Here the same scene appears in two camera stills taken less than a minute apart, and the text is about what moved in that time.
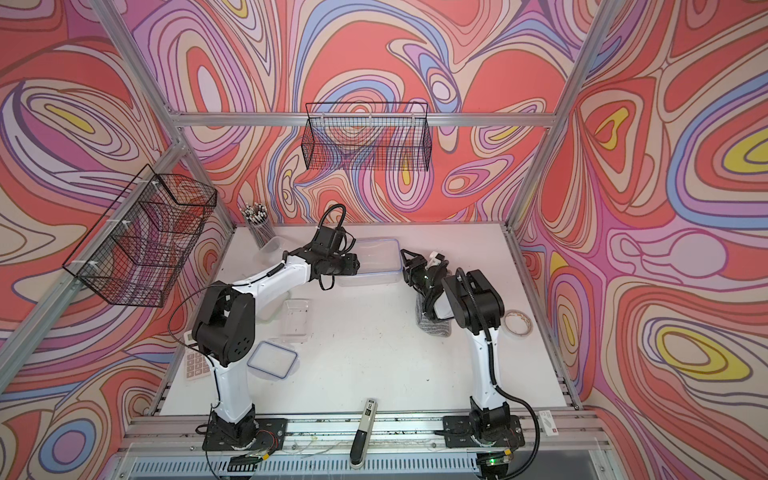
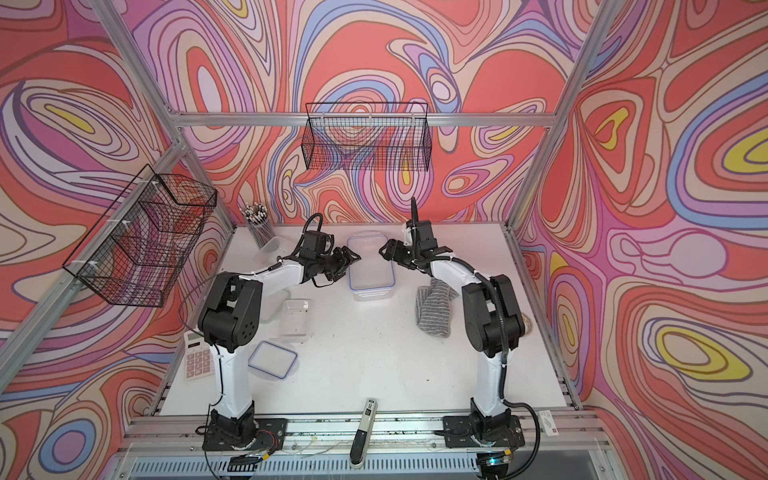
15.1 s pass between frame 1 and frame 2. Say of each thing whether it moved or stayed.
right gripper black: moved
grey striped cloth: stayed
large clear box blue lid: moved
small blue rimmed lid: stayed
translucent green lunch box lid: stayed
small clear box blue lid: stayed
